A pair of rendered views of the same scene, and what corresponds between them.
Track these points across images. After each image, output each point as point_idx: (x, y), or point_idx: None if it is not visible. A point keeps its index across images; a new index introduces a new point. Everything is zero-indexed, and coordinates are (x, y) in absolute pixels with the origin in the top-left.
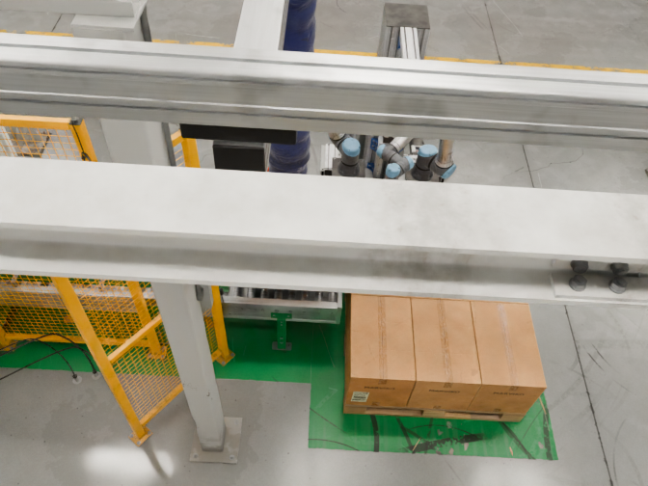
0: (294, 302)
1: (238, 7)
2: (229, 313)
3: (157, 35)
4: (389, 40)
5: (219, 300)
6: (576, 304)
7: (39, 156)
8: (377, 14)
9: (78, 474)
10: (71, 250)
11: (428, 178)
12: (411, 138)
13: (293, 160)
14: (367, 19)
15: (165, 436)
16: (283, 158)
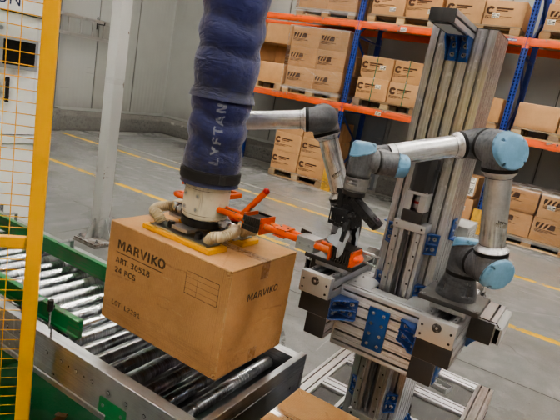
0: (138, 387)
1: (362, 248)
2: (52, 372)
3: (275, 237)
4: (435, 46)
5: (32, 307)
6: None
7: (93, 248)
8: (507, 297)
9: None
10: None
11: (462, 297)
12: (424, 151)
13: (212, 81)
14: (494, 296)
15: None
16: (200, 73)
